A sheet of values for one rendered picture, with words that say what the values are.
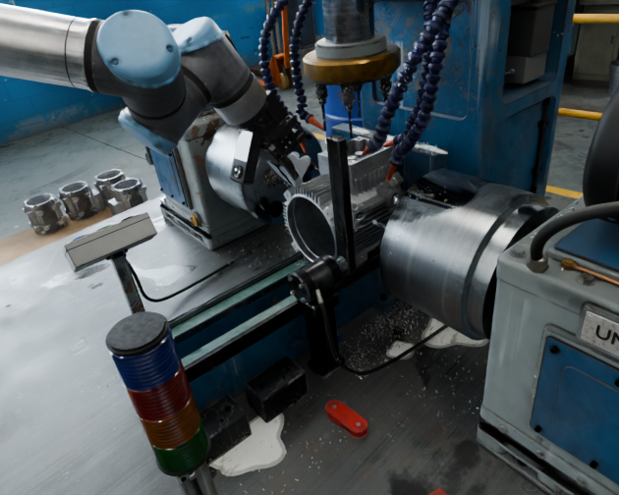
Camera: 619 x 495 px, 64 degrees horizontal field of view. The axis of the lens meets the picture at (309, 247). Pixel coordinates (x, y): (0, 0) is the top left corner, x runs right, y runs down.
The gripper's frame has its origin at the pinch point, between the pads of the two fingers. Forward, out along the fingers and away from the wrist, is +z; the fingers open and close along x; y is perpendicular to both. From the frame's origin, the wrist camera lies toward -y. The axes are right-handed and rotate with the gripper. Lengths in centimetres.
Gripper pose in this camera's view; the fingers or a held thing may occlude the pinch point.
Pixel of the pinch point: (296, 186)
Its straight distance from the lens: 102.6
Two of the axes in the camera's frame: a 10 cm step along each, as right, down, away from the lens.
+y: 6.1, -7.8, 1.6
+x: -6.3, -3.5, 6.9
